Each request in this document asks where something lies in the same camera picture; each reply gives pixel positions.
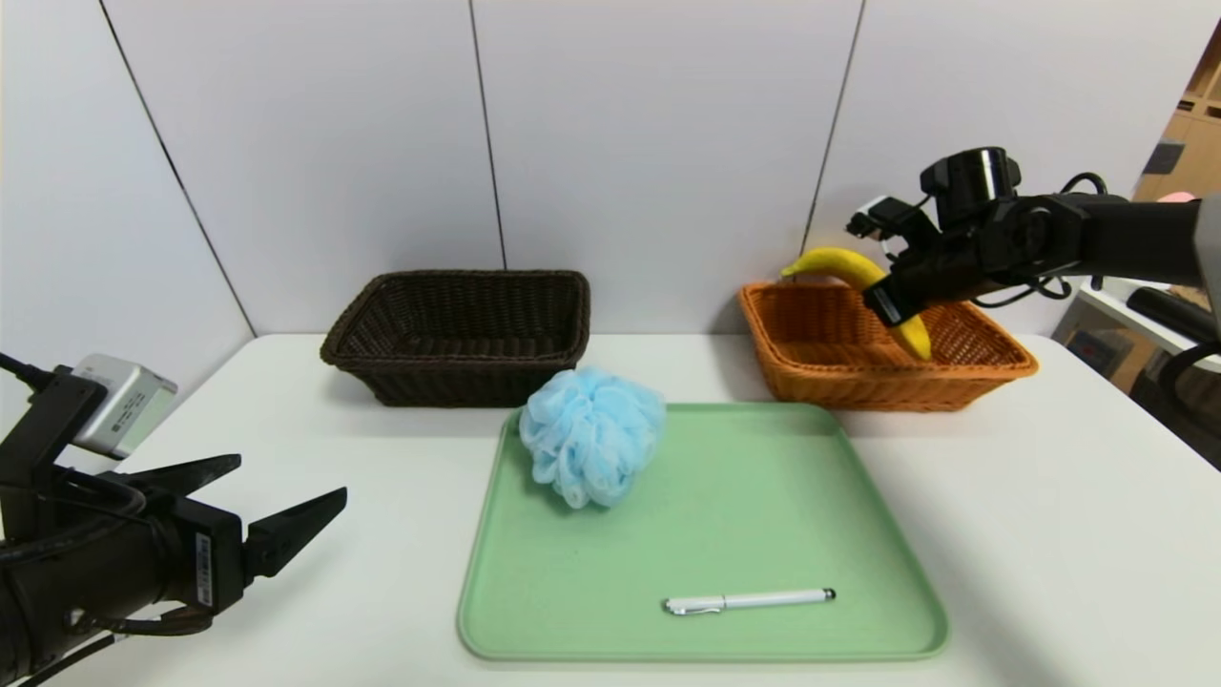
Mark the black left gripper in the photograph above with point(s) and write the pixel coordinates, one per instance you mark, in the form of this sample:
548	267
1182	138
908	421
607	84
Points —
208	567

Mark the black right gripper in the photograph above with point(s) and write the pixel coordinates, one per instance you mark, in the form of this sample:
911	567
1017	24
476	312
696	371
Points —
885	304

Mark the yellow banana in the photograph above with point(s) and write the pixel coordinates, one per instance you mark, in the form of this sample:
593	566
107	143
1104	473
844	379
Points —
839	262

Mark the white pen with clip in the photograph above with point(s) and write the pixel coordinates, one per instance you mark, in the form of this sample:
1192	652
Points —
763	599

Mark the light blue bath loofah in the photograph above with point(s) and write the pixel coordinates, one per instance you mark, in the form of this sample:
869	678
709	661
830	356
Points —
591	439

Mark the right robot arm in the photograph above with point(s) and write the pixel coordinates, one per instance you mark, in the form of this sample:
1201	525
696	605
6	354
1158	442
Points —
1145	239

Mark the orange wicker basket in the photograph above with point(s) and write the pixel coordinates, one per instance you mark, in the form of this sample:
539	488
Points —
839	382

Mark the dark brown wicker basket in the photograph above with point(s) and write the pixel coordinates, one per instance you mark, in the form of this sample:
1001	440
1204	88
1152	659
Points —
458	382

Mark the brown cardboard box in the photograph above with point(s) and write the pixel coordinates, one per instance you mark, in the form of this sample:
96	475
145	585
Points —
1097	355

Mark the white side table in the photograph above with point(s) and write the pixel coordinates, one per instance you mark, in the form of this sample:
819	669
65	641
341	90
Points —
1116	320

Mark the light green plastic tray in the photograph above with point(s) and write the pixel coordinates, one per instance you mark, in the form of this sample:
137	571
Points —
725	534

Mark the black cylinder roll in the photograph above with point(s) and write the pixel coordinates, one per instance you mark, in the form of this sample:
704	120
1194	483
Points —
1173	315

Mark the pink plush toy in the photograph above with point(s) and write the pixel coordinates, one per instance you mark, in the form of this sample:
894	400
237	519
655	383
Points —
1178	197

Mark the dark grey hanging sign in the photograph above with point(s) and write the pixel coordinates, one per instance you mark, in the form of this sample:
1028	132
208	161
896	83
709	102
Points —
1162	157

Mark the wooden shelf unit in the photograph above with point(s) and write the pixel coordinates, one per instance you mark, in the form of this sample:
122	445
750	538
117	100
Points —
1204	153

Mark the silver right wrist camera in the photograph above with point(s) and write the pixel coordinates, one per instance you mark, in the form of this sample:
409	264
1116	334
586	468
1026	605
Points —
882	218

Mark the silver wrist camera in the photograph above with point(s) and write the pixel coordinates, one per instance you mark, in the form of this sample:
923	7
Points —
882	218
124	405

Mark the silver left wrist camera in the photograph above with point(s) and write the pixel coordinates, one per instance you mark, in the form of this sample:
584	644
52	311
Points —
124	405

